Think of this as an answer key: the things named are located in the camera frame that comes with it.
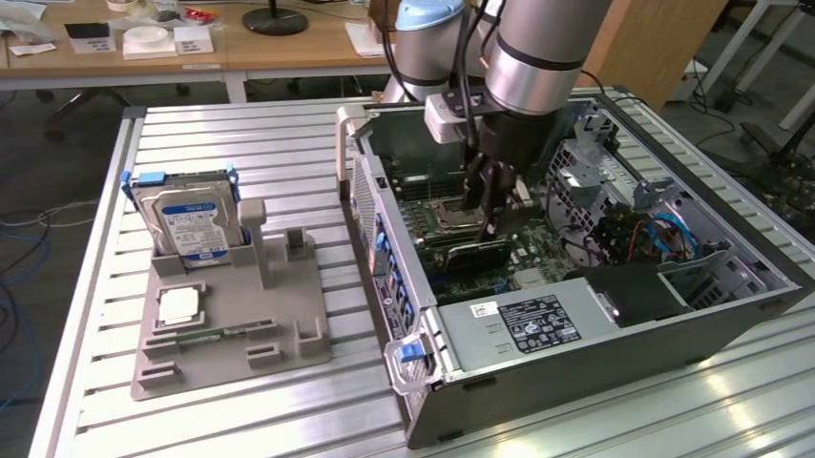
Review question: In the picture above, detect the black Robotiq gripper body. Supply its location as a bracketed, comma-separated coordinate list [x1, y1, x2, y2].
[475, 112, 556, 174]

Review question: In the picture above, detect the graphics card with black shroud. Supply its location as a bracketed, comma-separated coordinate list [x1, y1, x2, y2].
[438, 239, 514, 274]

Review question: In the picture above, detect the black RAM slot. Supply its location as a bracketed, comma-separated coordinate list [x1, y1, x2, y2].
[398, 184, 470, 199]
[392, 173, 470, 188]

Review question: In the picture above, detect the CPU socket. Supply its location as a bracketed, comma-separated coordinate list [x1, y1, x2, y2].
[402, 192, 486, 236]

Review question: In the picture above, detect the green motherboard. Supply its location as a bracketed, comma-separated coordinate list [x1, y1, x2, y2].
[380, 161, 584, 306]

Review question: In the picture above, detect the perforated metal disk bay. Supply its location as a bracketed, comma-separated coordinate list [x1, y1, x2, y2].
[544, 114, 642, 239]

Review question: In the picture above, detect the grey power supply unit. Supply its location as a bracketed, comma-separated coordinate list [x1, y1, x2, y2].
[436, 278, 623, 373]

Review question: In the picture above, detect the wooden cabinet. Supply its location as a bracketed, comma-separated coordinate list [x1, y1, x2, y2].
[576, 0, 731, 111]

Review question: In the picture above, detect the white booklet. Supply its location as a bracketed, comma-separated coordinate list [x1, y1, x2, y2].
[344, 21, 398, 57]

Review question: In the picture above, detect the brown cardboard box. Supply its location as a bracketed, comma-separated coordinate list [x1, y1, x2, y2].
[368, 0, 400, 32]

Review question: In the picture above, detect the blue case latch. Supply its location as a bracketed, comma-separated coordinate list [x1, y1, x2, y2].
[394, 341, 426, 368]

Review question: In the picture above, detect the wooden desk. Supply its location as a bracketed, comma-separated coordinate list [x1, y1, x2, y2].
[226, 0, 575, 104]
[0, 0, 231, 104]

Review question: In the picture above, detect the open dark grey PC case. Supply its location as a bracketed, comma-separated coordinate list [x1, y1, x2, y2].
[335, 84, 815, 450]

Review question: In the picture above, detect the black floor stand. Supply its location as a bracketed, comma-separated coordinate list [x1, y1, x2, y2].
[738, 90, 815, 206]

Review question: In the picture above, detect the grey parts rack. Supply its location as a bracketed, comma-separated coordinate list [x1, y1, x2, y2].
[129, 198, 332, 402]

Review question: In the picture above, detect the black round lamp base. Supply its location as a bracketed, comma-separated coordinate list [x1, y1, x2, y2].
[240, 0, 311, 37]

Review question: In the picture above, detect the hard disk in blue caddy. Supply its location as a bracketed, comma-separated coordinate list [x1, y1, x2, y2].
[119, 164, 242, 268]

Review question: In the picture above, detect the green RAM stick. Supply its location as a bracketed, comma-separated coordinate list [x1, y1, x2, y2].
[175, 320, 275, 344]

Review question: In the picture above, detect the silver CPU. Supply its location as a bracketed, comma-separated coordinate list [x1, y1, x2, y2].
[156, 288, 203, 323]

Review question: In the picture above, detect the small white box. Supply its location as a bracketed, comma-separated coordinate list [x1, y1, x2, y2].
[172, 24, 215, 56]

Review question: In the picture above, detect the black chair base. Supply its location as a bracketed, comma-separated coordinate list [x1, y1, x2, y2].
[35, 88, 128, 142]

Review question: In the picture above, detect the white box with black top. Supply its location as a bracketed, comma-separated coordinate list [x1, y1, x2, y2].
[63, 22, 120, 54]

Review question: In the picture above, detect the clear plastic bag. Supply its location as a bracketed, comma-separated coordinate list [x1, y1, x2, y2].
[0, 2, 63, 44]

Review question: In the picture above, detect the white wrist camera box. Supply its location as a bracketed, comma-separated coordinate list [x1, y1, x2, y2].
[423, 93, 479, 143]

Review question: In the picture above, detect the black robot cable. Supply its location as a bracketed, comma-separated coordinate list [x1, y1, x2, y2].
[379, 0, 504, 158]

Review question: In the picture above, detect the black power cable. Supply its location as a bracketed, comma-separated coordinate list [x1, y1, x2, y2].
[579, 70, 638, 101]

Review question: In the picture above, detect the blue wire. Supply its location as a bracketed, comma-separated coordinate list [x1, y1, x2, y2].
[642, 212, 702, 261]

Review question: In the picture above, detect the white table frame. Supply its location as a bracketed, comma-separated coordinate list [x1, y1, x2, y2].
[699, 0, 815, 130]

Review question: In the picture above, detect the white floor cable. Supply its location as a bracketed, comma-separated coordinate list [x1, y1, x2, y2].
[0, 198, 99, 231]

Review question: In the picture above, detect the blue floor cable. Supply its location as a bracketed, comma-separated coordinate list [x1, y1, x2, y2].
[0, 228, 52, 411]

